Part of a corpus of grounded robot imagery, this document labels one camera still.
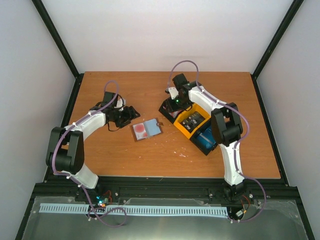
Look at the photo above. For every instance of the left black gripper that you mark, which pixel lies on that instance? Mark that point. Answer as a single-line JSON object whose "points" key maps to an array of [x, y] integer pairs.
{"points": [[130, 115]]}

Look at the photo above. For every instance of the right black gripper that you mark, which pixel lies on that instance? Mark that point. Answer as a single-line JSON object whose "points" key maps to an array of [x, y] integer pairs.
{"points": [[173, 108]]}

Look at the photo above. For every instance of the brown leather card holder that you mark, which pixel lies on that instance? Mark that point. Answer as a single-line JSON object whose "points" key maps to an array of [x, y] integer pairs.
{"points": [[152, 126]]}

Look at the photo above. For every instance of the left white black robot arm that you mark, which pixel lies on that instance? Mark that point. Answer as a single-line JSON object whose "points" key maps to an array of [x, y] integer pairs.
{"points": [[66, 152]]}

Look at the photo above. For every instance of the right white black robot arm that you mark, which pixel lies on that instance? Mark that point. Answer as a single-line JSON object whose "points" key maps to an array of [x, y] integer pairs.
{"points": [[226, 129]]}

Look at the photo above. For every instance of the red white card stack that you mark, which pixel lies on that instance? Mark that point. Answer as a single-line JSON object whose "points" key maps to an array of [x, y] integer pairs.
{"points": [[173, 114]]}

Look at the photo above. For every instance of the yellow card bin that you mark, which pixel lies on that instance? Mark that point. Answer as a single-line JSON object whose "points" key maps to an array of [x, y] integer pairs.
{"points": [[185, 114]]}

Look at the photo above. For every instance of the black bin with red cards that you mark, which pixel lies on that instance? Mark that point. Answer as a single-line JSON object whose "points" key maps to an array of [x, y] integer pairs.
{"points": [[164, 112]]}

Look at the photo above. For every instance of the black bin with blue cards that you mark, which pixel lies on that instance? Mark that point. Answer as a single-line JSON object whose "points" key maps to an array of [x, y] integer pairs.
{"points": [[195, 141]]}

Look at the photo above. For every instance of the blue card stack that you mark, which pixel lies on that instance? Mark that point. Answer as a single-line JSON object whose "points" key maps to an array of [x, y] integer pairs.
{"points": [[206, 139]]}

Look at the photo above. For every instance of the left electronics board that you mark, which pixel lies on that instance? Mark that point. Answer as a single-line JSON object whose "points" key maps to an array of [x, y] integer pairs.
{"points": [[105, 199]]}

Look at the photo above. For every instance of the right electronics connector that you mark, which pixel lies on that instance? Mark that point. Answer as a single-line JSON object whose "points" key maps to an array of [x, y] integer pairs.
{"points": [[245, 204]]}

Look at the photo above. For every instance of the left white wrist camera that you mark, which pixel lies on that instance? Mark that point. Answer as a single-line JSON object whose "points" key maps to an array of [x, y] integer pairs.
{"points": [[121, 103]]}

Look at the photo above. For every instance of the light blue cable duct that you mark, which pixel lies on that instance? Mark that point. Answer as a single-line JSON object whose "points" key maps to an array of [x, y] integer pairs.
{"points": [[137, 210]]}

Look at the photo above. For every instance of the black aluminium frame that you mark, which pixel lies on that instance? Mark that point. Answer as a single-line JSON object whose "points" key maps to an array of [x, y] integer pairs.
{"points": [[170, 188]]}

